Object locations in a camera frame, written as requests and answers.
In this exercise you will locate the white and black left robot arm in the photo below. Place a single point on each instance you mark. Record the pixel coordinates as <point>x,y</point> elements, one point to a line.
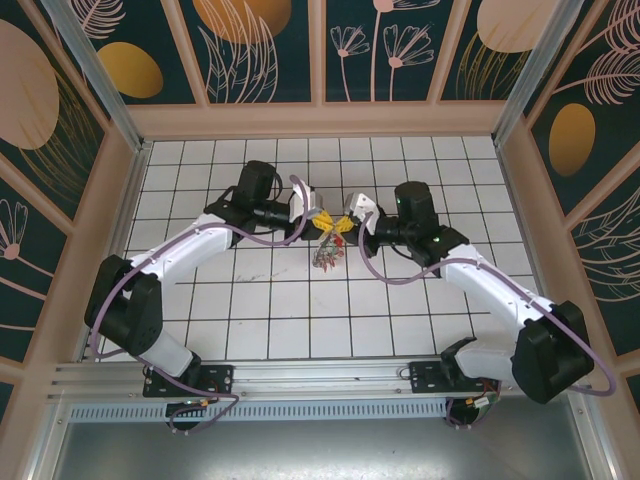
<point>190,245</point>

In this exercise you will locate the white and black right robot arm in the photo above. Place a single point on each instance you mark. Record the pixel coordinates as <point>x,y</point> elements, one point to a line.
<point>490,285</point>

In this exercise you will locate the grey metal sheet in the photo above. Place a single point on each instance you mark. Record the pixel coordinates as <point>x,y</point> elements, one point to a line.
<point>320,455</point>

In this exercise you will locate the aluminium table side rail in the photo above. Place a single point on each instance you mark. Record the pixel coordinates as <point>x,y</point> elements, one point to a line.
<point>126,200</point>
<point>519,200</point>

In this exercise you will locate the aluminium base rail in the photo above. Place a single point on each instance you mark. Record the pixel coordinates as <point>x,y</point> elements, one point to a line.
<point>320,377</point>

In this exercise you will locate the aluminium corner post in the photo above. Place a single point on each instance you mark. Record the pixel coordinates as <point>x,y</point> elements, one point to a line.
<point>106,85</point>
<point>535,75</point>

